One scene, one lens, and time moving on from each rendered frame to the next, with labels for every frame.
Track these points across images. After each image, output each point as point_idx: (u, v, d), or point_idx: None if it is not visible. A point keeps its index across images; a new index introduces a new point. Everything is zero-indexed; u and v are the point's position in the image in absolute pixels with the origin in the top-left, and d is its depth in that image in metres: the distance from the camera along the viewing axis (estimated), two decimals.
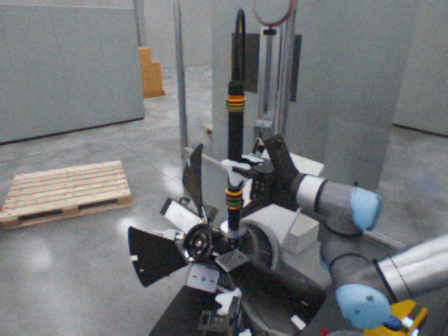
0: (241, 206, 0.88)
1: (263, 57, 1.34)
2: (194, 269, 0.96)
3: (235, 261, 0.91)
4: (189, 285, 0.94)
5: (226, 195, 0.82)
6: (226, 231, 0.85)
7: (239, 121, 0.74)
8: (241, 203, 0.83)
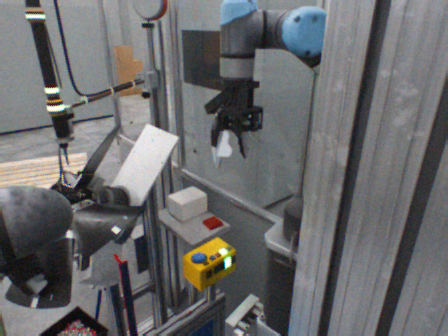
0: (70, 119, 1.01)
1: (147, 47, 1.54)
2: None
3: None
4: None
5: (46, 104, 0.96)
6: (52, 138, 0.99)
7: (40, 31, 0.87)
8: (62, 112, 0.97)
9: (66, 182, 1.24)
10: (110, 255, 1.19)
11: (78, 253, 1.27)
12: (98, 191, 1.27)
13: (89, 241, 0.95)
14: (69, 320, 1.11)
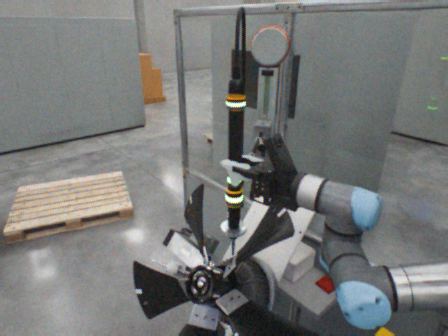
0: (241, 205, 0.88)
1: (261, 95, 1.40)
2: None
3: (204, 320, 1.02)
4: (178, 281, 1.10)
5: (226, 194, 0.82)
6: (226, 230, 0.85)
7: (240, 119, 0.74)
8: (242, 202, 0.83)
9: (207, 256, 1.10)
10: None
11: None
12: None
13: None
14: None
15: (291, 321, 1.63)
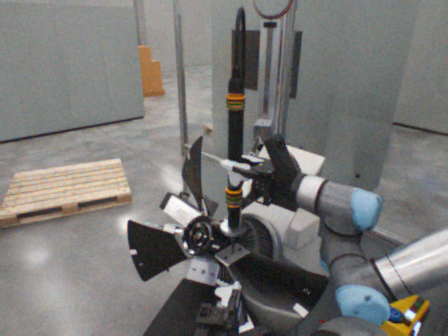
0: (241, 205, 0.88)
1: (263, 50, 1.33)
2: None
3: (202, 275, 0.95)
4: (175, 237, 1.03)
5: (226, 194, 0.82)
6: (226, 230, 0.85)
7: (240, 119, 0.74)
8: (241, 202, 0.83)
9: None
10: None
11: None
12: None
13: (266, 320, 0.73)
14: None
15: None
